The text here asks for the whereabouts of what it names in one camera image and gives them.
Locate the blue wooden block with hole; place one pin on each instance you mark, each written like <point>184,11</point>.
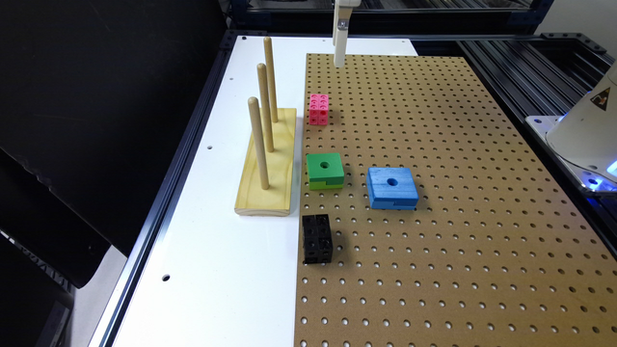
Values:
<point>391,188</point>

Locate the wooden peg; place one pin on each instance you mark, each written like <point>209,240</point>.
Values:
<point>265,107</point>
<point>271,81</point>
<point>258,142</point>

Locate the pink cube block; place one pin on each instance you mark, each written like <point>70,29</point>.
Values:
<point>318,110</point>

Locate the front wooden peg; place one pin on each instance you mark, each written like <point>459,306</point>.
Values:
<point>258,142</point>

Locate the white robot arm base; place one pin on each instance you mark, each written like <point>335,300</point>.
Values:
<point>584,139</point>

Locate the brown perforated pegboard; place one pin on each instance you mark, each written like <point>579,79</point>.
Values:
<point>494,254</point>

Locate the wooden base board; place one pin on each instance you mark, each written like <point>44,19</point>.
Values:
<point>252,199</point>

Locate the black cube block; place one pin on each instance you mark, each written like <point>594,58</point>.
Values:
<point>317,239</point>

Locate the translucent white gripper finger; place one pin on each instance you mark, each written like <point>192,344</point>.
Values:
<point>342,15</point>

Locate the green wooden block with hole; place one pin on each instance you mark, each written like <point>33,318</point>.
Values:
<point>325,171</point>

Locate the middle wooden peg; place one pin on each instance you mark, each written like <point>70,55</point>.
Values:
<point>265,107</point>

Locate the rear wooden peg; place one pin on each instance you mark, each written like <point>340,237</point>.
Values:
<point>271,81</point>

